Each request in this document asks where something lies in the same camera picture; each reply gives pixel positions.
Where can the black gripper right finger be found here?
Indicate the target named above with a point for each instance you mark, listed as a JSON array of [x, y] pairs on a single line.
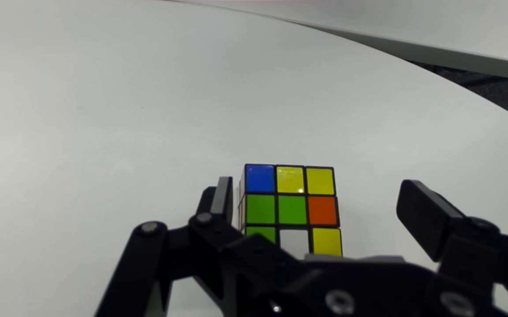
[[436, 217]]

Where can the multicoloured Rubik's cube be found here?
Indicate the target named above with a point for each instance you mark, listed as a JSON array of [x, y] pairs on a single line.
[[291, 208]]

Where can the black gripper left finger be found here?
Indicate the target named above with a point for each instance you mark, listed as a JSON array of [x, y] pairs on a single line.
[[206, 257]]

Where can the white robot mounting table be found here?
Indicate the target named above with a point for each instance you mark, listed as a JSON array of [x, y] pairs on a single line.
[[441, 23]]

